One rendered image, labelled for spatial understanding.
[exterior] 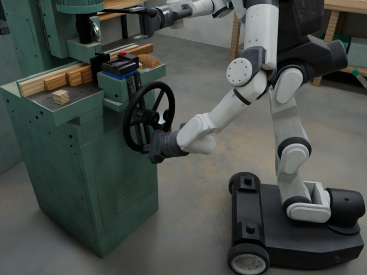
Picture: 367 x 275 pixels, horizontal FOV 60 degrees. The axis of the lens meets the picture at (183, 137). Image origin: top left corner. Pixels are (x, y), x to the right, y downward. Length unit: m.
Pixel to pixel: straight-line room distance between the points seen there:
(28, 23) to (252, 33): 0.93
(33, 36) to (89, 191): 0.69
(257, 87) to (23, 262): 1.47
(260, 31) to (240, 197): 1.10
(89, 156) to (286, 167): 0.85
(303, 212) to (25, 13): 1.51
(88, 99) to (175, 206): 1.00
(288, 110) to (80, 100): 0.81
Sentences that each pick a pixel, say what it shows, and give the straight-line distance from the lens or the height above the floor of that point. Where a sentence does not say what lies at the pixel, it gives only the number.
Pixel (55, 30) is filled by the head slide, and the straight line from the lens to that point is 1.41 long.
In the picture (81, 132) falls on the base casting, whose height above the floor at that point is 0.77.
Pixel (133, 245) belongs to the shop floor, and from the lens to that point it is 1.81.
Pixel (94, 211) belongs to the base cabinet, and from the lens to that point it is 1.53.
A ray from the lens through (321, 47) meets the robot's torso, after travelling 1.27.
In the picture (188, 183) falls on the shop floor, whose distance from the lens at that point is 2.14.
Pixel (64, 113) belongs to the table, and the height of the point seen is 0.88.
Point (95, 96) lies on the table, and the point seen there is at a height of 0.89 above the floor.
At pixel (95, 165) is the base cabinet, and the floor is 0.59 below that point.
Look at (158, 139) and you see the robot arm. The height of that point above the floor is 0.81.
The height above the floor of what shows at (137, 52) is 0.93.
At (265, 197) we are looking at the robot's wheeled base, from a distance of 1.87.
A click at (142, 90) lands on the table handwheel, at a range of 1.14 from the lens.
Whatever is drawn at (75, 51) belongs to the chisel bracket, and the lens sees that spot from 1.41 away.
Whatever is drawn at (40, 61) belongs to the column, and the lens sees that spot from 1.51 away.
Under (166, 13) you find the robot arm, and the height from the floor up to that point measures 1.13.
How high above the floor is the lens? 1.43
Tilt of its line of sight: 34 degrees down
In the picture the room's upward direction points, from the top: 1 degrees clockwise
